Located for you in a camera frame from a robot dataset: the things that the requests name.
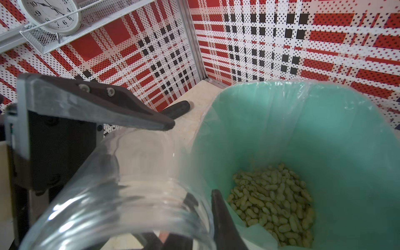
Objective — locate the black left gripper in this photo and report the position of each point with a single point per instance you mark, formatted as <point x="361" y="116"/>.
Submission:
<point x="53" y="129"/>

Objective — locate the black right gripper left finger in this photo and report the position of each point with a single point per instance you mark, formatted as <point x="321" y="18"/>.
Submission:
<point x="170" y="223"/>

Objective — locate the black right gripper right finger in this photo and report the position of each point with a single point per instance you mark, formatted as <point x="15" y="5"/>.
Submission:
<point x="226" y="236"/>

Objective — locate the orange lid peanut jar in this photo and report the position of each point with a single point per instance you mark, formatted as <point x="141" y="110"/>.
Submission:
<point x="105" y="196"/>

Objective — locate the pile of discarded peanuts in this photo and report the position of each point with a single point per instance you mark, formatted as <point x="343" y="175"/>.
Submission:
<point x="276" y="199"/>

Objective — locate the white twin-bell alarm clock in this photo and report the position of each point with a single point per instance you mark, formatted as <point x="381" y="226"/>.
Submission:
<point x="53" y="16"/>

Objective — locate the clear plastic bin liner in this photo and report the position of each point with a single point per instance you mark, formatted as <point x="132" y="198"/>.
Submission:
<point x="212" y="156"/>

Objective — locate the white wire mesh shelf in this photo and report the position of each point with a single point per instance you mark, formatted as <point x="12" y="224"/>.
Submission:
<point x="94" y="15"/>

